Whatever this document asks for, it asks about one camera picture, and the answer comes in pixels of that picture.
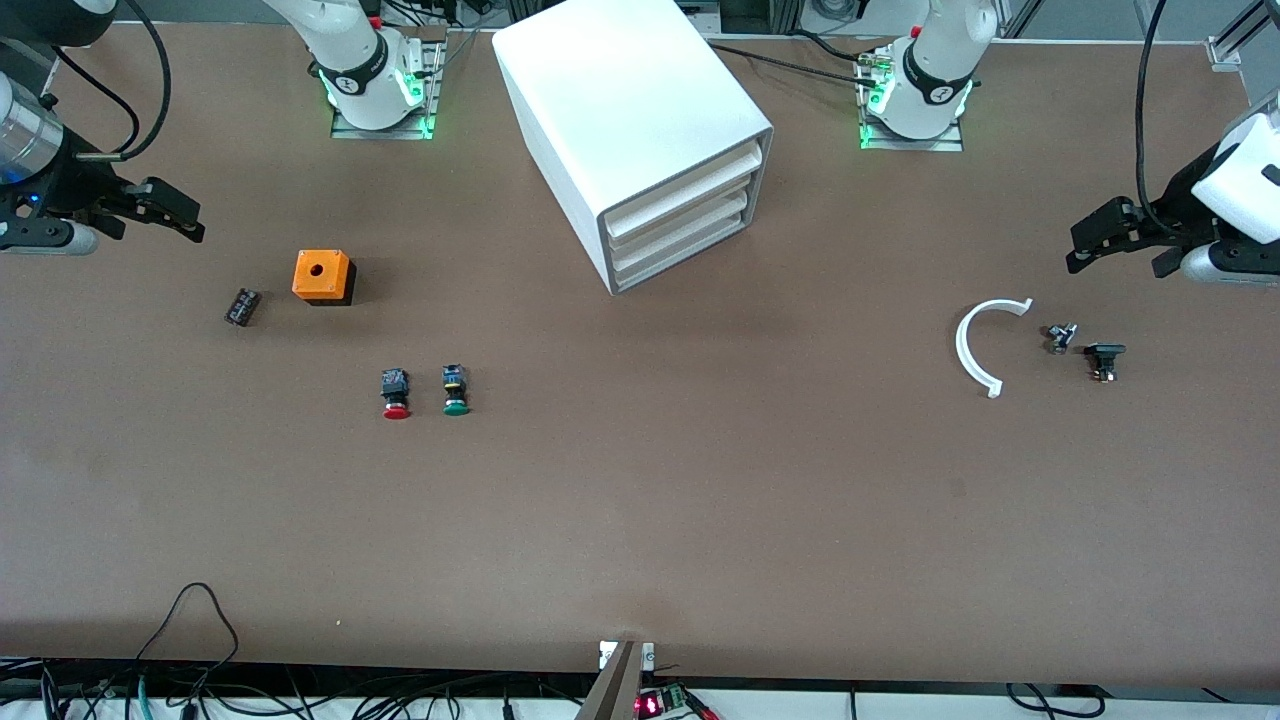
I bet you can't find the orange button box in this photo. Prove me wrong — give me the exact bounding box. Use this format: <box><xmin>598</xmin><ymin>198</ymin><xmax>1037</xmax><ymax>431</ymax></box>
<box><xmin>292</xmin><ymin>249</ymin><xmax>358</xmax><ymax>307</ymax></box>

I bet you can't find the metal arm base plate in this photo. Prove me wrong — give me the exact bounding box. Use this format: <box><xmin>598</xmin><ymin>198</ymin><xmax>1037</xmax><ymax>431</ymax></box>
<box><xmin>857</xmin><ymin>45</ymin><xmax>966</xmax><ymax>153</ymax></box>
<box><xmin>330</xmin><ymin>40</ymin><xmax>447</xmax><ymax>141</ymax></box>

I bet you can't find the grey camera post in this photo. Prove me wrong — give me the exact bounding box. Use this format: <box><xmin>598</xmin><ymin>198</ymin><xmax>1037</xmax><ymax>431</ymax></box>
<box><xmin>575</xmin><ymin>640</ymin><xmax>656</xmax><ymax>720</ymax></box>

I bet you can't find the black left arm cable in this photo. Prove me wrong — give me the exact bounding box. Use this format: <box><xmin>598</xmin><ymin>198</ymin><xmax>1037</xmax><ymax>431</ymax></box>
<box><xmin>1134</xmin><ymin>0</ymin><xmax>1173</xmax><ymax>237</ymax></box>

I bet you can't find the aluminium frame profile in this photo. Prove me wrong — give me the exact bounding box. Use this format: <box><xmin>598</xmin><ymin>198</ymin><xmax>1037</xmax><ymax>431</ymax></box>
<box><xmin>1207</xmin><ymin>0</ymin><xmax>1280</xmax><ymax>71</ymax></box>

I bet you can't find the circuit board with red light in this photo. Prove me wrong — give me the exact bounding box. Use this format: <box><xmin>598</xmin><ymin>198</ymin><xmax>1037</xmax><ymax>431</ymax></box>
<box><xmin>637</xmin><ymin>683</ymin><xmax>721</xmax><ymax>720</ymax></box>

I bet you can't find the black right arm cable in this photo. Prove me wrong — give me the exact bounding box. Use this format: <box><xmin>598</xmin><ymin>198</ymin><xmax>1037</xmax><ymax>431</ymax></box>
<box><xmin>40</xmin><ymin>0</ymin><xmax>172</xmax><ymax>163</ymax></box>

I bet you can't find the white curved plastic arc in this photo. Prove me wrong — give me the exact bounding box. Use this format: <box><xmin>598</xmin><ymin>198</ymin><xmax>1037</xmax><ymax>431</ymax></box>
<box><xmin>955</xmin><ymin>298</ymin><xmax>1034</xmax><ymax>399</ymax></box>

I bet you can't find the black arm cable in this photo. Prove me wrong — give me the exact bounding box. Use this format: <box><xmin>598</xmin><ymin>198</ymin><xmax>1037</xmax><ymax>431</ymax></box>
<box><xmin>1134</xmin><ymin>0</ymin><xmax>1173</xmax><ymax>237</ymax></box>
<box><xmin>40</xmin><ymin>0</ymin><xmax>172</xmax><ymax>163</ymax></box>

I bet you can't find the black switch component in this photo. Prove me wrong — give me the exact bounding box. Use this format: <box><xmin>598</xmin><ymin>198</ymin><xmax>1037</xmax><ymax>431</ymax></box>
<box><xmin>1084</xmin><ymin>342</ymin><xmax>1128</xmax><ymax>384</ymax></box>

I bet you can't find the black cable on table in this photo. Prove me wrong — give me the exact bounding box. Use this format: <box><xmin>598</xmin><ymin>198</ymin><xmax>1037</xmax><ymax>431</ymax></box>
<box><xmin>700</xmin><ymin>38</ymin><xmax>889</xmax><ymax>89</ymax></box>

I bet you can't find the black cable bundle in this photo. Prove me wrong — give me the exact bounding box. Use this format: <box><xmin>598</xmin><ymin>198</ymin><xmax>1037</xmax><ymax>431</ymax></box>
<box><xmin>0</xmin><ymin>655</ymin><xmax>601</xmax><ymax>720</ymax></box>

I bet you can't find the black looped cable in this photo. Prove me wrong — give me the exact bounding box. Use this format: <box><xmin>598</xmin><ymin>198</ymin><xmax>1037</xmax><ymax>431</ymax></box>
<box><xmin>133</xmin><ymin>583</ymin><xmax>241</xmax><ymax>693</ymax></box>

